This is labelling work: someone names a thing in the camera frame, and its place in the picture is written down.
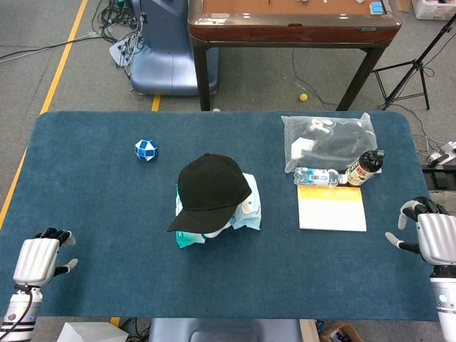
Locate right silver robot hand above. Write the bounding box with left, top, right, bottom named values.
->
left=384, top=197, right=456, bottom=266

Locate white storage box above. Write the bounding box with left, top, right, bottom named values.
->
left=411, top=0, right=456, bottom=21

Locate black baseball cap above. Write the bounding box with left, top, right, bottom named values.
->
left=166, top=152, right=253, bottom=234

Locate green wet wipes pack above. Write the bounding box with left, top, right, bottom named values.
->
left=174, top=183, right=207, bottom=249

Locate blue carpet table mat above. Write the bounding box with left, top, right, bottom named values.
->
left=0, top=110, right=442, bottom=321

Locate open cardboard box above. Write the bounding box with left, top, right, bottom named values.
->
left=318, top=321, right=364, bottom=342

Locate black tripod stand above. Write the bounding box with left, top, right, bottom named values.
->
left=371, top=14, right=456, bottom=111

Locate brown mahjong table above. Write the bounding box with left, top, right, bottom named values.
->
left=187, top=0, right=403, bottom=112

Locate dark sauce bottle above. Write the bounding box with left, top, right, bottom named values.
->
left=345, top=150, right=386, bottom=187

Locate long grey floor cable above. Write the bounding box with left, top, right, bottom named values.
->
left=0, top=32, right=108, bottom=64

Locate white power strip with plugs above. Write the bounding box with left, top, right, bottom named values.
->
left=108, top=33, right=143, bottom=68

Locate clear bag with black garment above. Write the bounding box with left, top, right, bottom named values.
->
left=281, top=113, right=383, bottom=175

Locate blue white snake cube ball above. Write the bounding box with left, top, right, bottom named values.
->
left=134, top=139, right=160, bottom=162

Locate blue grey machine base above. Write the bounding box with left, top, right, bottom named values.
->
left=130, top=0, right=220, bottom=96

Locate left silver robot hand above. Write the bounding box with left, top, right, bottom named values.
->
left=13, top=227, right=78, bottom=288

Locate white grey power strip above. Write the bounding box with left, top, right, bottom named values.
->
left=426, top=140, right=456, bottom=167

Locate tangled black cable bundle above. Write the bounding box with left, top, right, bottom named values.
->
left=91, top=0, right=145, bottom=41

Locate clear plastic water bottle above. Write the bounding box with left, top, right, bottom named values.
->
left=293, top=167, right=348, bottom=187

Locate white paper box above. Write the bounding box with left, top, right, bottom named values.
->
left=56, top=322, right=129, bottom=342

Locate thin black floor cable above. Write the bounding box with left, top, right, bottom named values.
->
left=291, top=48, right=338, bottom=108

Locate white foam mannequin head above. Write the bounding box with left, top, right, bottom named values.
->
left=204, top=219, right=238, bottom=239

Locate light blue wet wipes pack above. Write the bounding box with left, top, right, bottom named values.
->
left=229, top=172, right=263, bottom=232

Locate white orange notebook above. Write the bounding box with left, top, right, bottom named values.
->
left=297, top=184, right=368, bottom=232

